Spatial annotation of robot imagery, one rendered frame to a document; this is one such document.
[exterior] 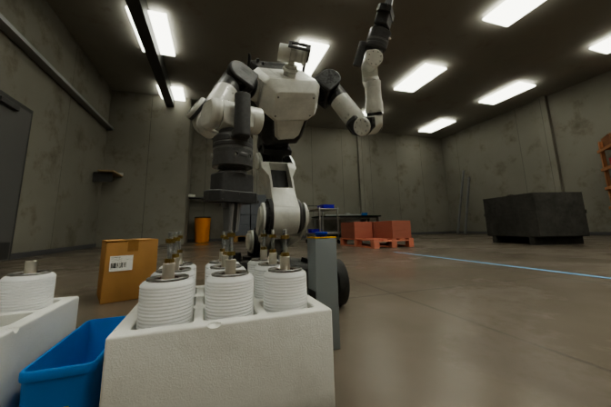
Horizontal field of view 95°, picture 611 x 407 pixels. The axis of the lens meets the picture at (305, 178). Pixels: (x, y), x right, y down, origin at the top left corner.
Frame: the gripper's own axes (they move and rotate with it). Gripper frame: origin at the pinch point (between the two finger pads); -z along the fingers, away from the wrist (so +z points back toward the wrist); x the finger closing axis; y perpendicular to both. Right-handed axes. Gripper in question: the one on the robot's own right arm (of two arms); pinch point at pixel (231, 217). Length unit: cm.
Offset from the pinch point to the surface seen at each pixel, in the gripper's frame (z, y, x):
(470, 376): -37, -32, 43
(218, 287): -13.5, -2.5, -4.0
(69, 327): -25, 40, -20
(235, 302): -16.4, -4.4, -1.5
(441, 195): 115, 325, 1198
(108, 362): -22.3, 1.6, -20.1
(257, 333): -21.4, -8.9, 0.5
